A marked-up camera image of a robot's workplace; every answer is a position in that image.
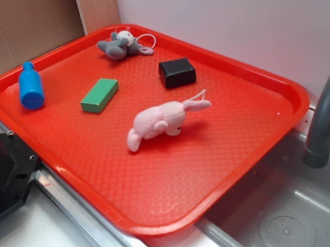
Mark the pink plush bunny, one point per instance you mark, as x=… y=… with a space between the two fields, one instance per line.
x=166 y=118

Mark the green rectangular block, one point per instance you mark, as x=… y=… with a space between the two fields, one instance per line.
x=99 y=95

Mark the grey plush toy animal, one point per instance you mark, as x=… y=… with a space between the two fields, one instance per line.
x=123 y=44

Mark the grey toy sink basin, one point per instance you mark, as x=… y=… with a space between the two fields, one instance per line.
x=279 y=203

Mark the grey toy faucet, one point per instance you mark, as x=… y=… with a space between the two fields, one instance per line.
x=324 y=113

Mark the brown cardboard panel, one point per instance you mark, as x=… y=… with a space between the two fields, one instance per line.
x=31 y=28

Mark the black rectangular block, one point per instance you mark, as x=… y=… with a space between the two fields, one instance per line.
x=177 y=73

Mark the red plastic tray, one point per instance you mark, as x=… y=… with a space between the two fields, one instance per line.
x=171 y=181

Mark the blue toy bottle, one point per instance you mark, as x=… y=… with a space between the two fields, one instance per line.
x=30 y=87

